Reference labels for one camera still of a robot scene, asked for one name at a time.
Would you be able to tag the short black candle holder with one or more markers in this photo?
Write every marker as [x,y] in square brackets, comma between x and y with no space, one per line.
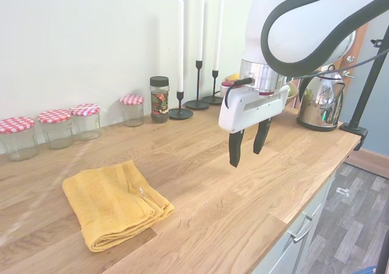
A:
[181,113]

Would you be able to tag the white taper candle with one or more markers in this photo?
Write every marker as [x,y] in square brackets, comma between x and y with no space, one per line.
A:
[218,31]
[200,22]
[180,43]

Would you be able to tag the stainless steel kettle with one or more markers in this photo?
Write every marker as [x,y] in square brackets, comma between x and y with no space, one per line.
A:
[319,110]

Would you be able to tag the red and white container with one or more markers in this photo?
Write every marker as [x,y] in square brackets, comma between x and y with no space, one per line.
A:
[226,88]

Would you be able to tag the yellow fruit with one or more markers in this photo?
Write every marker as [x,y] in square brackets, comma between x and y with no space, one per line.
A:
[233,76]

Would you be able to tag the medium black candle holder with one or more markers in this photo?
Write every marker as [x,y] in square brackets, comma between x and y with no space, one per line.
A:
[212,99]

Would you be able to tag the black camera stand with clamp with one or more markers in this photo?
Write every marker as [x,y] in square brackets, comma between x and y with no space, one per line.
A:
[358,132]

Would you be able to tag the tall black candle holder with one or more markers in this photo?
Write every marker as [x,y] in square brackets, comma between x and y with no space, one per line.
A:
[197,104]

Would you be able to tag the small white plastic piece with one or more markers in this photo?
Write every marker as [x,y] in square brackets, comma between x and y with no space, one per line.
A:
[342,191]

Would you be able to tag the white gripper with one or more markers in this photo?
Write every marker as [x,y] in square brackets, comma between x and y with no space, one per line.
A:
[243,116]

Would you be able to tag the glass jar red checkered lid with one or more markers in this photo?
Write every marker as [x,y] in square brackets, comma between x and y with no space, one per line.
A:
[132,111]
[56,131]
[19,140]
[86,123]

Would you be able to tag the yellow terry towel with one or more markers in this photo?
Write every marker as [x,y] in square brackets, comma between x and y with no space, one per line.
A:
[112,201]

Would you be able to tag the pale green base cabinet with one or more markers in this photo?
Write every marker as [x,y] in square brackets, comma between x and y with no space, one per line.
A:
[291,249]

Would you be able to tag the coffee jar black lid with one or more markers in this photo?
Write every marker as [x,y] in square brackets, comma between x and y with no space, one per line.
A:
[159,101]

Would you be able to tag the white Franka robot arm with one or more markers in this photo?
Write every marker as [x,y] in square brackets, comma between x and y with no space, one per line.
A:
[291,28]

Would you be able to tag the green apple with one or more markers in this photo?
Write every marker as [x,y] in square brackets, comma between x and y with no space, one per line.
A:
[293,89]

